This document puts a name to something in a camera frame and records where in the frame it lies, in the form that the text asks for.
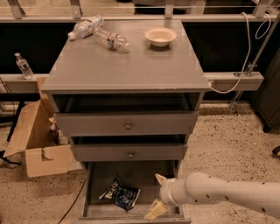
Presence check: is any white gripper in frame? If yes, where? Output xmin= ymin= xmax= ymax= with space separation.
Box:
xmin=144 ymin=173 xmax=187 ymax=221

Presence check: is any blue chip bag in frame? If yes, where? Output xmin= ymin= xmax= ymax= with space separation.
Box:
xmin=99 ymin=178 xmax=141 ymax=212

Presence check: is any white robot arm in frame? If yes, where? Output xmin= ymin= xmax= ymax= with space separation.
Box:
xmin=144 ymin=172 xmax=280 ymax=221

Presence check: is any grey bottom drawer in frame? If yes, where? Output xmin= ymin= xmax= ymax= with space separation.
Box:
xmin=73 ymin=160 xmax=191 ymax=224

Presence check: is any grey drawer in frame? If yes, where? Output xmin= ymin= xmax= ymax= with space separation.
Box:
xmin=73 ymin=160 xmax=191 ymax=224
xmin=55 ymin=112 xmax=198 ymax=137
xmin=71 ymin=135 xmax=187 ymax=162

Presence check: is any brass middle drawer knob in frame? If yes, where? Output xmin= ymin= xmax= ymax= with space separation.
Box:
xmin=128 ymin=152 xmax=134 ymax=158

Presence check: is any brass drawer knob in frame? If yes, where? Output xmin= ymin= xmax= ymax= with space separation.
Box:
xmin=124 ymin=122 xmax=132 ymax=130
xmin=128 ymin=152 xmax=134 ymax=158

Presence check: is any brass top drawer knob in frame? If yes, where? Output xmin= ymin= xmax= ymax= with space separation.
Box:
xmin=124 ymin=122 xmax=132 ymax=130

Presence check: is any grey drawer cabinet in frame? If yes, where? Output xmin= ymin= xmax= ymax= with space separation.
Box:
xmin=40 ymin=19 xmax=212 ymax=224

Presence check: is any grey middle drawer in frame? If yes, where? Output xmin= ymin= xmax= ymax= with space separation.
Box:
xmin=71 ymin=135 xmax=187 ymax=162

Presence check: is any grey top drawer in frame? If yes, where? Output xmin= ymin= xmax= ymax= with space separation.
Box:
xmin=55 ymin=112 xmax=198 ymax=137

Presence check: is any open cardboard box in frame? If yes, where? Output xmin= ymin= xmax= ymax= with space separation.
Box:
xmin=3 ymin=77 xmax=83 ymax=179

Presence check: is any dark cabinet at right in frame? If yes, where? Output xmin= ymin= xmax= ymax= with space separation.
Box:
xmin=252 ymin=49 xmax=280 ymax=133

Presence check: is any white bowl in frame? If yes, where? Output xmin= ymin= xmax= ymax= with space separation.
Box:
xmin=144 ymin=27 xmax=177 ymax=47

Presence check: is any clear bottle red label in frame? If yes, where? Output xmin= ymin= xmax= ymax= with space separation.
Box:
xmin=94 ymin=27 xmax=130 ymax=51

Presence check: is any crushed clear water bottle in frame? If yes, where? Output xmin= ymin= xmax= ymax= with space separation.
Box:
xmin=67 ymin=15 xmax=104 ymax=40

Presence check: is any standing water bottle on ledge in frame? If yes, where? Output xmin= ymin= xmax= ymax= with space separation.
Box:
xmin=15 ymin=52 xmax=33 ymax=80

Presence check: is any black floor cable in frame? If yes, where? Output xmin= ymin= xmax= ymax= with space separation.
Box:
xmin=57 ymin=178 xmax=88 ymax=224

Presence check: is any metal ledge rail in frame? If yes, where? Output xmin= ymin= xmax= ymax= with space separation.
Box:
xmin=0 ymin=72 xmax=264 ymax=94

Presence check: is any white hanging cable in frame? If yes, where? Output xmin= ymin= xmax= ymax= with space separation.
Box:
xmin=209 ymin=11 xmax=272 ymax=95

